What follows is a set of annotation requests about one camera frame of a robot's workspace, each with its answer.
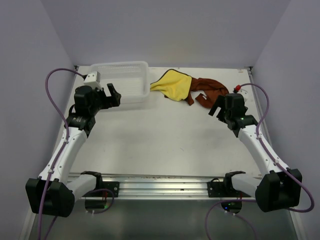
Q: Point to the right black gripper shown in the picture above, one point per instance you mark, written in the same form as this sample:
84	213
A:
221	100

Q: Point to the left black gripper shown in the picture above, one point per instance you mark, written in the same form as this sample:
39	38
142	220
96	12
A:
114	99

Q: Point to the brown towel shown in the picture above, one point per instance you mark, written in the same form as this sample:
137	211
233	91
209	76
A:
211	88

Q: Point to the yellow towel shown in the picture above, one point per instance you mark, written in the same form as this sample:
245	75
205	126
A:
173	84

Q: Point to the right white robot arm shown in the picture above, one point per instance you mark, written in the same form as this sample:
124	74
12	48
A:
278	188

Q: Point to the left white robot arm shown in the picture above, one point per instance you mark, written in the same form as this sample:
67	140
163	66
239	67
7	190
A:
51	193

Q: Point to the white plastic basket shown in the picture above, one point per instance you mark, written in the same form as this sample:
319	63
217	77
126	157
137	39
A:
130	79

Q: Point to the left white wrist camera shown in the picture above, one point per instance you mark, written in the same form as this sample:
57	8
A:
92	80

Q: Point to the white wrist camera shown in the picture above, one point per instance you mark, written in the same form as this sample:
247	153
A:
238	90
92	80

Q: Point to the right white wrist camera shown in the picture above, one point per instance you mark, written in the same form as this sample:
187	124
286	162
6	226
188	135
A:
238	90

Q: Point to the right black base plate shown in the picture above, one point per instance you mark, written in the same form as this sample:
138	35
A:
217	189

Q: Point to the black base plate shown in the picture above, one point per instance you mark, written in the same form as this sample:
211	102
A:
113	186
217	189

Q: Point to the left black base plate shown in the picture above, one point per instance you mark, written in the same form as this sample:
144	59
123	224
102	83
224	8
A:
113	186

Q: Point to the aluminium mounting rail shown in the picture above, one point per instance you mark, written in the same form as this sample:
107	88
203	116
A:
152	187

